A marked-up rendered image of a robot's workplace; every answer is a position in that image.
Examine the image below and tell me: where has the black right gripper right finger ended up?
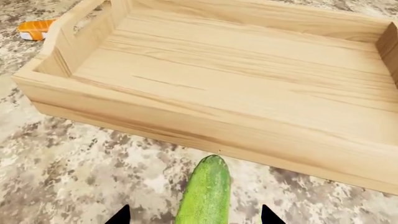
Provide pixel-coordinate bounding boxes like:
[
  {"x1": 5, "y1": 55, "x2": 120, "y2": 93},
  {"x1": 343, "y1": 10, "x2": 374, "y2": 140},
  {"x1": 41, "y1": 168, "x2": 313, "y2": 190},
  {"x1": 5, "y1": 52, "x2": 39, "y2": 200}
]
[{"x1": 261, "y1": 203, "x2": 284, "y2": 224}]

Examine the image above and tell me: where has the light wooden tray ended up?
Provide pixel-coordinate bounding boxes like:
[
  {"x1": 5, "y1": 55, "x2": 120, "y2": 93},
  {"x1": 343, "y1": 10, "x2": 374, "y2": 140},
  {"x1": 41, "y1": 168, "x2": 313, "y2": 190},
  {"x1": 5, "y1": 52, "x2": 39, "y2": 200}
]
[{"x1": 11, "y1": 0, "x2": 398, "y2": 195}]

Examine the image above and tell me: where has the green cucumber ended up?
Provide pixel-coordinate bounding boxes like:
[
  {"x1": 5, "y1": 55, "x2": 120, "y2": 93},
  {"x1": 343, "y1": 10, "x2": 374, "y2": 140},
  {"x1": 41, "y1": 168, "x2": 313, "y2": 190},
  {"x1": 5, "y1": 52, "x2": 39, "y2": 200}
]
[{"x1": 175, "y1": 154, "x2": 232, "y2": 224}]

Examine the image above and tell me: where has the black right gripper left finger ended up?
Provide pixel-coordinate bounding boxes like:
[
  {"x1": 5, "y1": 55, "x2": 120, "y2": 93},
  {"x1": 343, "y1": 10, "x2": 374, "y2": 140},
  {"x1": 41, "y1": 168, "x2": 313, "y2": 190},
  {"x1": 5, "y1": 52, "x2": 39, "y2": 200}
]
[{"x1": 104, "y1": 203, "x2": 131, "y2": 224}]

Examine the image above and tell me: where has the salmon nigiri sushi piece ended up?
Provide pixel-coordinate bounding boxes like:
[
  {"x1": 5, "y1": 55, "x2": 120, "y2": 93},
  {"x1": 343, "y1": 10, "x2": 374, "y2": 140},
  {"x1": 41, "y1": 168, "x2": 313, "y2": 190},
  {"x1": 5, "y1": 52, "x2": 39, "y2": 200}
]
[{"x1": 17, "y1": 19, "x2": 58, "y2": 42}]

